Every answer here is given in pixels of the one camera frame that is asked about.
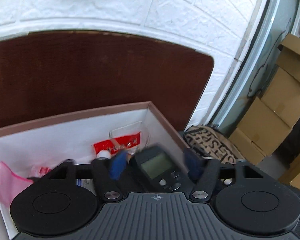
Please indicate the stacked brown cardboard boxes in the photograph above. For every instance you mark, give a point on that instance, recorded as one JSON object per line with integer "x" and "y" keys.
{"x": 271, "y": 118}

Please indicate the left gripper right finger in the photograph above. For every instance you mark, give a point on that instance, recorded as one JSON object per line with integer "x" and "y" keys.
{"x": 204, "y": 173}

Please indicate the pink cloth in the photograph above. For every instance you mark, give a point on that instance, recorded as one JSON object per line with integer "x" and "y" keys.
{"x": 11, "y": 185}

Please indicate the brown cardboard storage box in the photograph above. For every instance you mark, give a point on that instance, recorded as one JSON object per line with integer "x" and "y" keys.
{"x": 49, "y": 141}

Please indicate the red plastic packet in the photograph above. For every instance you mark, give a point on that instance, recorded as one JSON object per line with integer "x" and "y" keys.
{"x": 110, "y": 147}

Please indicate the letter patterned beige cloth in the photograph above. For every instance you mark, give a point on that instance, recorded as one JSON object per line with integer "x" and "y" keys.
{"x": 209, "y": 142}

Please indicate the clear plastic case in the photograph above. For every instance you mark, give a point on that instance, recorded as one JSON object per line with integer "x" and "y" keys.
{"x": 131, "y": 129}

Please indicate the dark brown wooden headboard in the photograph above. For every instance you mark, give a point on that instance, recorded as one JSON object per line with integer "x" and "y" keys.
{"x": 56, "y": 72}

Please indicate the black digital timer device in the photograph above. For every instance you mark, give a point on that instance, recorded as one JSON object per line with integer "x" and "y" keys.
{"x": 157, "y": 172}

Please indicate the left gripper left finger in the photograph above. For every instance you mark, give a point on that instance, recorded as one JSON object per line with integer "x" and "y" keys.
{"x": 106, "y": 172}

